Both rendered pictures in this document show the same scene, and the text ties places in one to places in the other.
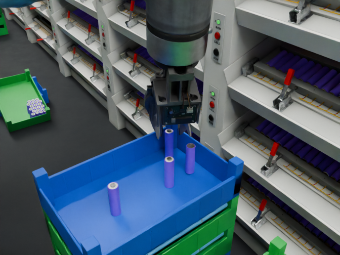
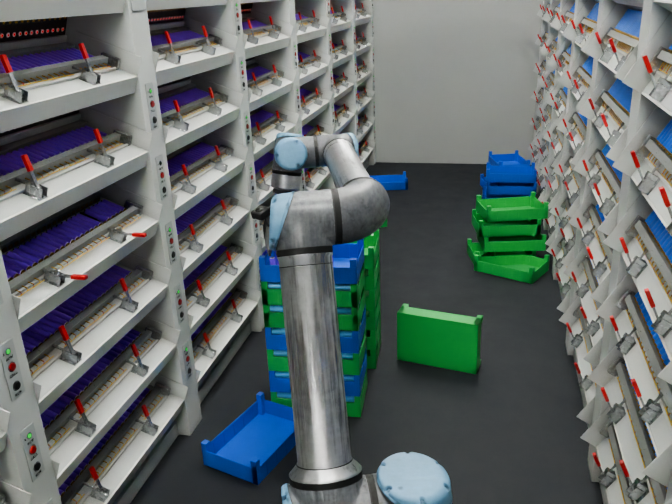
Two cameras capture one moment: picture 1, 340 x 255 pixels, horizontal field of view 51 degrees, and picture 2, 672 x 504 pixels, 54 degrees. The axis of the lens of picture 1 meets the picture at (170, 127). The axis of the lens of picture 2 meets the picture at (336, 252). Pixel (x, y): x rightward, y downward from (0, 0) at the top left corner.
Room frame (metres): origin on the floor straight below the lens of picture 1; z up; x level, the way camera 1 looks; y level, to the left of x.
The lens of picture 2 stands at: (1.72, 1.55, 1.31)
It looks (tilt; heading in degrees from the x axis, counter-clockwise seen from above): 22 degrees down; 228
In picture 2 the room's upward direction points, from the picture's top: 2 degrees counter-clockwise
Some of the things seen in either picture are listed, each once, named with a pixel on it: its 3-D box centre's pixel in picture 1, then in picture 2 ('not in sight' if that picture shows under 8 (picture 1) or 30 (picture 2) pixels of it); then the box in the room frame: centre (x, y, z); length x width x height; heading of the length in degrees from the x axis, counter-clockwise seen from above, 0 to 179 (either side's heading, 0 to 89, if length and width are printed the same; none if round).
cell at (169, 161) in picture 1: (169, 172); not in sight; (0.50, 0.00, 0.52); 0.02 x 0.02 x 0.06
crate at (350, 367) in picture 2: not in sight; (318, 346); (0.46, 0.05, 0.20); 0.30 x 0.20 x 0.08; 128
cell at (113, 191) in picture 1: (114, 199); not in sight; (0.43, 0.09, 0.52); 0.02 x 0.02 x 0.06
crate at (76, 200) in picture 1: (140, 183); (313, 258); (0.46, 0.05, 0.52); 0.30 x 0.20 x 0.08; 128
